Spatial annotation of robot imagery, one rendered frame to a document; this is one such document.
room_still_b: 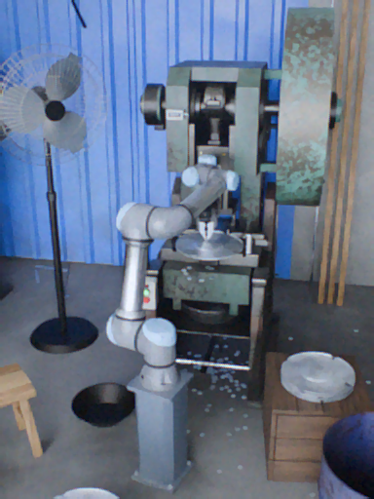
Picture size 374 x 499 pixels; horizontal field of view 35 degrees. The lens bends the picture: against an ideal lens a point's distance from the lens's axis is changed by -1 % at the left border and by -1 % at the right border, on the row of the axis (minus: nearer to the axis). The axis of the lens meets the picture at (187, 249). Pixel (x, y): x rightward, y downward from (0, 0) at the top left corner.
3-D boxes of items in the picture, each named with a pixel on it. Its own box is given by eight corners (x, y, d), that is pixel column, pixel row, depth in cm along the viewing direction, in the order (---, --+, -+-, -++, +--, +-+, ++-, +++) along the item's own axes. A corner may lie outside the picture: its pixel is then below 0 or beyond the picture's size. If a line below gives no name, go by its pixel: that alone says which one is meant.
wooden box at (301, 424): (363, 484, 228) (375, 413, 215) (267, 480, 230) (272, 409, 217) (346, 420, 265) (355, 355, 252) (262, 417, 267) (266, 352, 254)
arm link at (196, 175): (205, 171, 229) (217, 165, 237) (179, 167, 234) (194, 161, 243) (204, 190, 232) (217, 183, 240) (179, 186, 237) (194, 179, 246)
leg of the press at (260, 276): (270, 410, 272) (281, 228, 238) (244, 407, 274) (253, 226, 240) (280, 317, 356) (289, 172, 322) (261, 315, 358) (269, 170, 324)
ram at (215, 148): (227, 211, 260) (228, 145, 249) (193, 210, 263) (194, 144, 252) (232, 200, 276) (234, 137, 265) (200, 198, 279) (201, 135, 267)
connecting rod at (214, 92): (225, 164, 255) (227, 83, 242) (198, 163, 257) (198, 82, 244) (232, 153, 274) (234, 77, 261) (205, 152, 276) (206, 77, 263)
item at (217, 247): (162, 249, 249) (162, 248, 249) (198, 227, 271) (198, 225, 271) (222, 266, 235) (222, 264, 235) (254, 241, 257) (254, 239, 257)
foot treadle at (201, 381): (207, 399, 263) (207, 389, 261) (186, 396, 265) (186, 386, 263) (225, 332, 316) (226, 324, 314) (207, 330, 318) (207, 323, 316)
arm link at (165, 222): (173, 221, 194) (240, 164, 229) (146, 215, 200) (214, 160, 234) (177, 250, 200) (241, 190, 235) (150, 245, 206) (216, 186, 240)
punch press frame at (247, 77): (248, 371, 274) (263, 73, 223) (159, 362, 282) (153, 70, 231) (262, 296, 346) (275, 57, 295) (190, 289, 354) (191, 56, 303)
